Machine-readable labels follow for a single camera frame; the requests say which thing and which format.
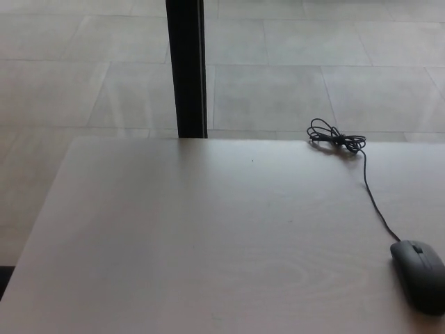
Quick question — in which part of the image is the black computer mouse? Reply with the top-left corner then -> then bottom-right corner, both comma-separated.
389,239 -> 445,317

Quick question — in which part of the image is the black vertical post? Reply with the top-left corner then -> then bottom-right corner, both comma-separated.
165,0 -> 209,139

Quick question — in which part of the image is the black mouse cable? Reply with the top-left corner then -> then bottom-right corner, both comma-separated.
306,118 -> 402,242

